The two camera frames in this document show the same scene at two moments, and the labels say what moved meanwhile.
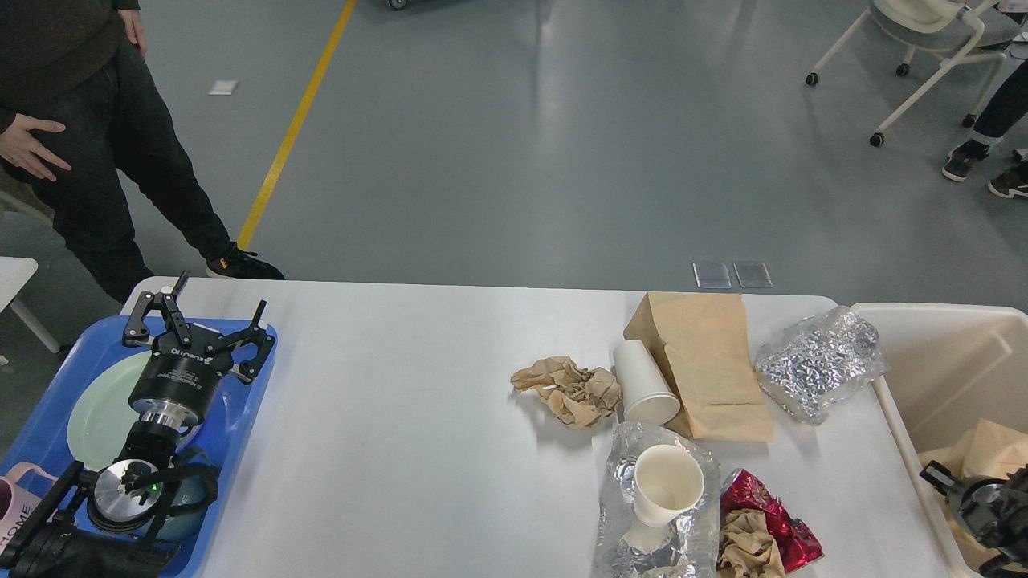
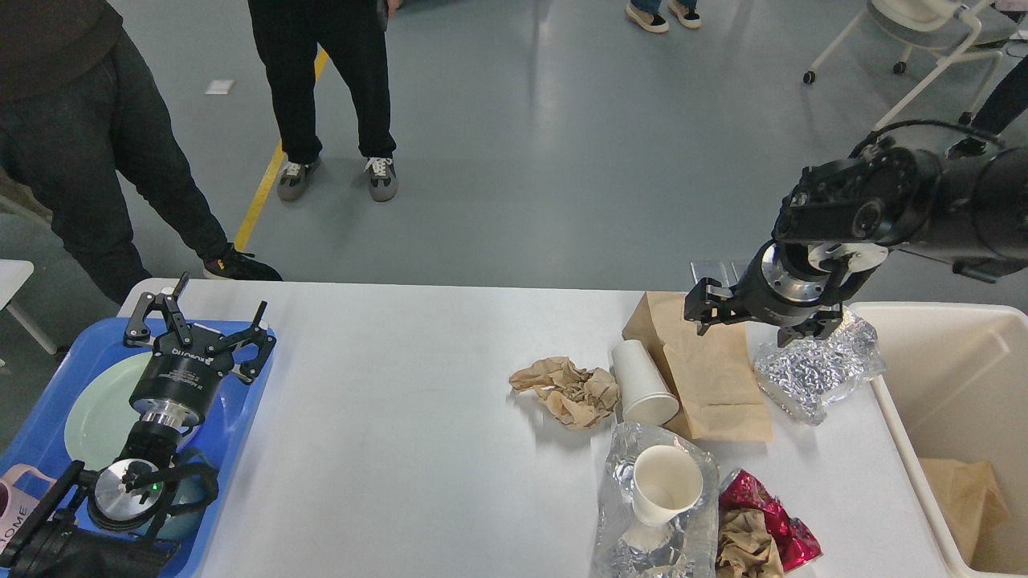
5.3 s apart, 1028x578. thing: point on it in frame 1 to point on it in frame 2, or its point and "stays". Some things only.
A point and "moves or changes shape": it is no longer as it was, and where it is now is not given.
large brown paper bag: x=986 y=451 moves or changes shape
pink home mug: x=17 y=502 stays
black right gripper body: x=996 y=511 to x=786 y=282
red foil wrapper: x=798 y=543 stays
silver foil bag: x=627 y=547 stays
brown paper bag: x=701 y=342 stays
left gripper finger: x=136 y=331 stays
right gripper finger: x=940 y=476 to x=703 y=304
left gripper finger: x=238 y=339 stays
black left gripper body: x=188 y=367 stays
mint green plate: x=102 y=421 stays
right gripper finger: x=999 y=565 to x=820 y=326
